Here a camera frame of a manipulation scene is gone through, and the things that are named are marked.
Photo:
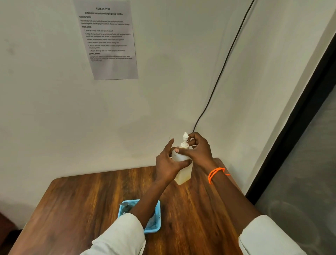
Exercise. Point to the white pump head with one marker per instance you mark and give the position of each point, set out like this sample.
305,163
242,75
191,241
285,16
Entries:
185,139

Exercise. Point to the black door frame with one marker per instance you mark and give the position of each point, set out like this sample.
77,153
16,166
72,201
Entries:
288,128

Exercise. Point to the large yellow soap bottle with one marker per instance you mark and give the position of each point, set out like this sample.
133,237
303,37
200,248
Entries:
185,177

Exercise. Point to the person's right forearm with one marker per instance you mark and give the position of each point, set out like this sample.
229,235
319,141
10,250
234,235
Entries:
235,203

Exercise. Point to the person's left forearm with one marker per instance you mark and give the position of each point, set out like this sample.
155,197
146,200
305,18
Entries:
152,202

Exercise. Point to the maroon upholstered seat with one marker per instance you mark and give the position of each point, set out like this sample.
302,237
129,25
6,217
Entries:
6,228

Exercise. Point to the blue plastic mesh basket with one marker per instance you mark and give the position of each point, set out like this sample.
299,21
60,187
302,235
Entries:
156,226

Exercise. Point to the person's left white sleeve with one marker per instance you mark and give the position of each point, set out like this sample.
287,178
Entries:
118,236

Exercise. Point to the person's white sleeve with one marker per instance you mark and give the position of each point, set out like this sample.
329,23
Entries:
270,236
118,236

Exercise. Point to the printed paper sheet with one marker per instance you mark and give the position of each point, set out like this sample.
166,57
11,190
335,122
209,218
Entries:
110,65

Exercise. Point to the person's right hand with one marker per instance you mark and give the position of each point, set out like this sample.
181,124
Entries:
202,155

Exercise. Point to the person's right white sleeve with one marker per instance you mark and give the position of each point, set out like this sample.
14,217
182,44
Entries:
270,236

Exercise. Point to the person's left hand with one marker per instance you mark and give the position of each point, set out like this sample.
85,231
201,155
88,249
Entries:
166,166

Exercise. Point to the small teal translucent bottle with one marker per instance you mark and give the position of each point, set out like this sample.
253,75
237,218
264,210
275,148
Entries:
128,209

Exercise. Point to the dark teal pump head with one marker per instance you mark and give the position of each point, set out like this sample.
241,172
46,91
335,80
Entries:
124,205

